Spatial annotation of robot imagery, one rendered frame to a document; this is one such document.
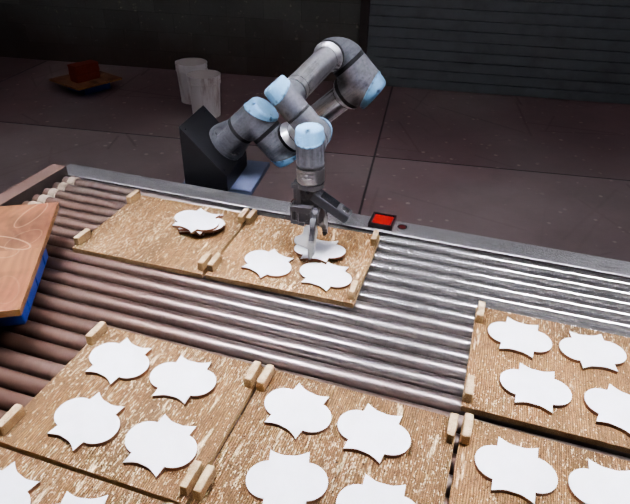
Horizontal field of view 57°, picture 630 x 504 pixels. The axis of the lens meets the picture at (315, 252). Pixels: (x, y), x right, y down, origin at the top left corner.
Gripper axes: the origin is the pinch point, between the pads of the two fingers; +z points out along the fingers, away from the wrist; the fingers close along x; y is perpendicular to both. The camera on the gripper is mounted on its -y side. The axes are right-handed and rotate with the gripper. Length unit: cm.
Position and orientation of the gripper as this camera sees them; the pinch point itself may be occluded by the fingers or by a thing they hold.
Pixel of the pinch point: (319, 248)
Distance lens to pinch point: 164.0
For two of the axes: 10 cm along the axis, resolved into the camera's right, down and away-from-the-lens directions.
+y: -9.6, -1.3, 2.7
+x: -2.9, 4.7, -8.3
